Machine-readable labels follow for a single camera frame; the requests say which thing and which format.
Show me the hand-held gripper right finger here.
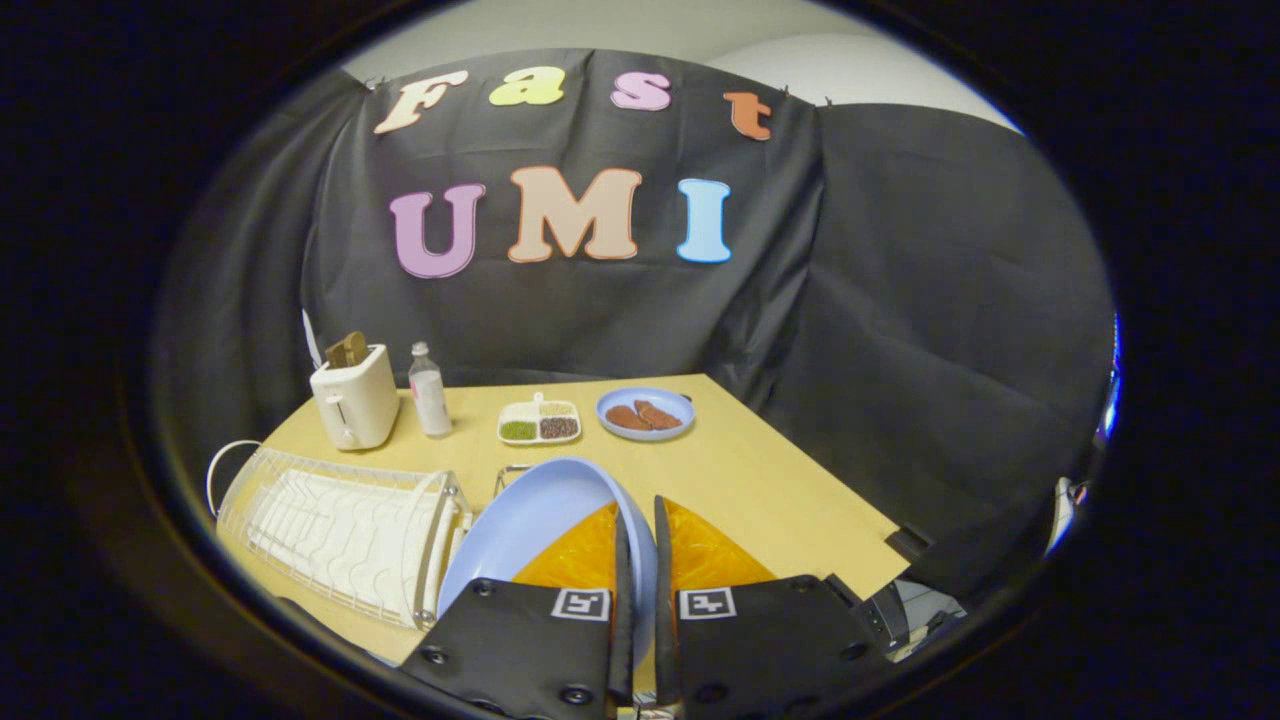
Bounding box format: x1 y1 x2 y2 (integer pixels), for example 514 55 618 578
654 494 893 720

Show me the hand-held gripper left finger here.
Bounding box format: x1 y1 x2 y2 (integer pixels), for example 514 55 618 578
400 503 636 720

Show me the large light blue plate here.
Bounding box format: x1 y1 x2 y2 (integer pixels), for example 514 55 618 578
437 457 659 669

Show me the white wire dish rack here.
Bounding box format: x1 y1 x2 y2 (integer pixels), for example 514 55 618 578
207 440 474 631

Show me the white divided condiment dish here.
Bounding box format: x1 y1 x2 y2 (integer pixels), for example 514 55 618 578
497 392 583 447

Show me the small blue plate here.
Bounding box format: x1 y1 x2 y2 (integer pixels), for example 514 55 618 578
596 386 697 443

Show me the black grey device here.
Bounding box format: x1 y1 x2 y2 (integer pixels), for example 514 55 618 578
826 573 966 663

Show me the black table clamp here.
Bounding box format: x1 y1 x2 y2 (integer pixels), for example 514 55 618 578
884 525 933 563

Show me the clear plastic bottle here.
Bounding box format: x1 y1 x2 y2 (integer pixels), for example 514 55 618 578
408 342 454 439

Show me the white toaster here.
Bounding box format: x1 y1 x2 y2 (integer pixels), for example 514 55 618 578
309 345 402 451

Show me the black backdrop cloth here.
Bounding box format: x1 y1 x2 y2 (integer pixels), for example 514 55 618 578
150 48 1119 603

